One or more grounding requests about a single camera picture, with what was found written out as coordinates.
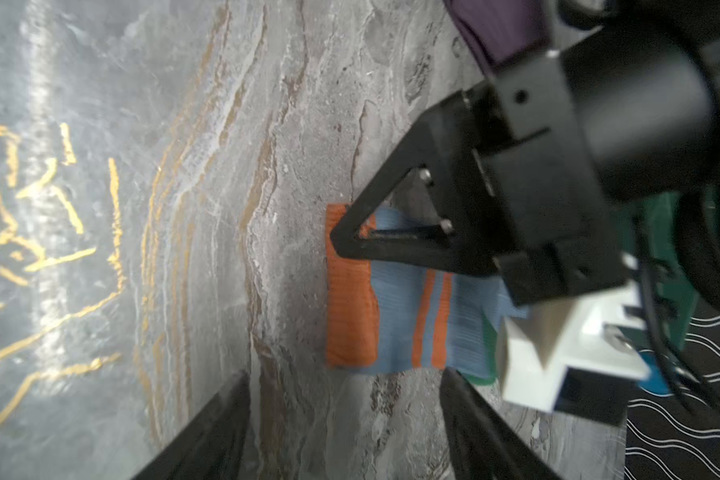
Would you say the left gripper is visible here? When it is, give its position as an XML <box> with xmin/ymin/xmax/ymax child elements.
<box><xmin>330</xmin><ymin>50</ymin><xmax>628</xmax><ymax>305</ymax></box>

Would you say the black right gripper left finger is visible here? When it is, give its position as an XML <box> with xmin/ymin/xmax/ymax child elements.
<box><xmin>135</xmin><ymin>371</ymin><xmax>250</xmax><ymax>479</ymax></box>

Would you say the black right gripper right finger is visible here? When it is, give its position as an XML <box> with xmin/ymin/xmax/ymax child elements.
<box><xmin>439</xmin><ymin>368</ymin><xmax>559</xmax><ymax>479</ymax></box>

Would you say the blue sock orange cuff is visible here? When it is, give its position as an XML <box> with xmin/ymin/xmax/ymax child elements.
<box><xmin>325</xmin><ymin>203</ymin><xmax>529</xmax><ymax>385</ymax></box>

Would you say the purple sock tan toe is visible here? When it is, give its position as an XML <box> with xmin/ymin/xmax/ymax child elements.
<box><xmin>443</xmin><ymin>0</ymin><xmax>551</xmax><ymax>76</ymax></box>

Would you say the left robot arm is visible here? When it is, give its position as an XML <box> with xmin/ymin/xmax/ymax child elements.
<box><xmin>330</xmin><ymin>1</ymin><xmax>720</xmax><ymax>311</ymax></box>

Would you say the green compartment tray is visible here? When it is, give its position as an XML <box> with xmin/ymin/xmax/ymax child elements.
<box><xmin>613</xmin><ymin>193</ymin><xmax>699</xmax><ymax>350</ymax></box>

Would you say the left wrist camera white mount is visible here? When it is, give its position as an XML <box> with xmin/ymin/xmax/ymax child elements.
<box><xmin>496</xmin><ymin>281</ymin><xmax>651</xmax><ymax>425</ymax></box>

